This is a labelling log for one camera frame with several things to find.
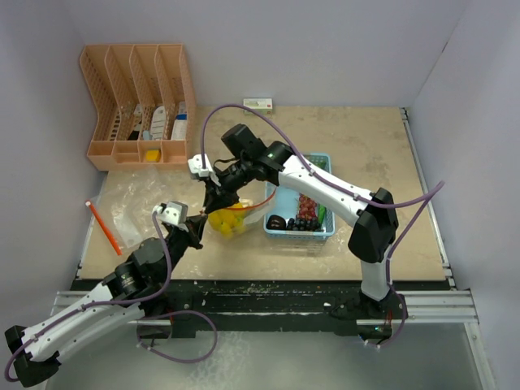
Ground red grapes bunch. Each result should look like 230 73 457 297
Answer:
297 194 319 220

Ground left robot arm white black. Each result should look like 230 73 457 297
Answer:
4 215 206 388

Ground white bottle in organizer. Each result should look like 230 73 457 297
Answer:
149 106 167 140

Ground purple cable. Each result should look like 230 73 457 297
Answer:
200 104 445 350
3 206 171 383

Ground yellow banana bunch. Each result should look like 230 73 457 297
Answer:
208 203 247 238

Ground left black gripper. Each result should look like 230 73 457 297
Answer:
158 212 207 281

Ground small white green box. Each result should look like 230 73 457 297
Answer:
242 97 274 116

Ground light blue plastic basket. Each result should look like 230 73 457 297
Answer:
263 152 336 241

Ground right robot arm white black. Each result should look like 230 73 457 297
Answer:
190 124 398 318

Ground orange desk file organizer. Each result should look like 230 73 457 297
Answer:
80 43 197 171

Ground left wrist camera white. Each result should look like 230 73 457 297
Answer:
153 201 189 227

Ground green cucumber toy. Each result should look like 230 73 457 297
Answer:
317 205 327 224

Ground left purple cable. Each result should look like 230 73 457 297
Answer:
3 206 171 383

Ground white blue item in organizer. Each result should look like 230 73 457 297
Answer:
170 102 188 141

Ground white garlic toy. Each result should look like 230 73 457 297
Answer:
240 197 254 207

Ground dark brown mangosteen toy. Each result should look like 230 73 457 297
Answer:
266 214 287 231

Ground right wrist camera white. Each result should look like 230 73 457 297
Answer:
188 154 214 180

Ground dark blue grapes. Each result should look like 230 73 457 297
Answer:
286 218 321 232

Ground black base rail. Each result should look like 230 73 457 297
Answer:
72 278 448 338

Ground clear zip bag orange zipper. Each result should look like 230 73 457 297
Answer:
206 188 277 240

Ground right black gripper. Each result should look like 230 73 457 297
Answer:
204 157 254 215

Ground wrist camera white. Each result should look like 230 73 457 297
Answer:
188 154 214 180
153 201 189 227

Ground yellow item in organizer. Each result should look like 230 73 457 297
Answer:
145 149 161 163

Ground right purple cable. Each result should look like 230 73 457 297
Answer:
200 104 445 350

